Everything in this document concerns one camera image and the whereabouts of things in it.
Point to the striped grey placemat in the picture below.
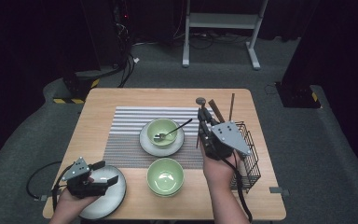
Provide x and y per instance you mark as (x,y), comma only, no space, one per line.
(127,133)

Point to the white plate black rim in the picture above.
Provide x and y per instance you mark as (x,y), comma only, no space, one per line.
(161,151)
(112,202)

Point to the person's left hand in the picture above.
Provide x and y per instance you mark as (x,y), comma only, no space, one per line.
(70,208)

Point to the grey tape strip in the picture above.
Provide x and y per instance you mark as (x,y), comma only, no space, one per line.
(45,196)
(278,190)

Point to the grey round table grommet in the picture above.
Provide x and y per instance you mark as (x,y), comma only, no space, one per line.
(200,100)

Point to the person's right hand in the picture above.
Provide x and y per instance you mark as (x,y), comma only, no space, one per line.
(219,172)

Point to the round floor cover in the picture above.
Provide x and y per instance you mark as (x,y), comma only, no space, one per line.
(270,90)

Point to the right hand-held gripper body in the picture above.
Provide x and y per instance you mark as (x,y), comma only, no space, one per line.
(227,137)

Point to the white metal stand frame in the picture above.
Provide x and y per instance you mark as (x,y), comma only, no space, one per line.
(223,21)

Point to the dark curtain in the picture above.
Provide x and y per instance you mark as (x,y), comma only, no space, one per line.
(28,62)
(338,62)

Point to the black base yellow striped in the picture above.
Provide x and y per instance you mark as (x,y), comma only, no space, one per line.
(298,96)
(77,88)

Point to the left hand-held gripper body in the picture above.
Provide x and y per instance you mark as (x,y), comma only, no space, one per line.
(79,183)

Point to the dark equipment rack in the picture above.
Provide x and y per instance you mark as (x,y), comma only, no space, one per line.
(121,31)

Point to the green ceramic bowl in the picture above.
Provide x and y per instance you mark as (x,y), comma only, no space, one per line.
(164,195)
(164,127)
(164,175)

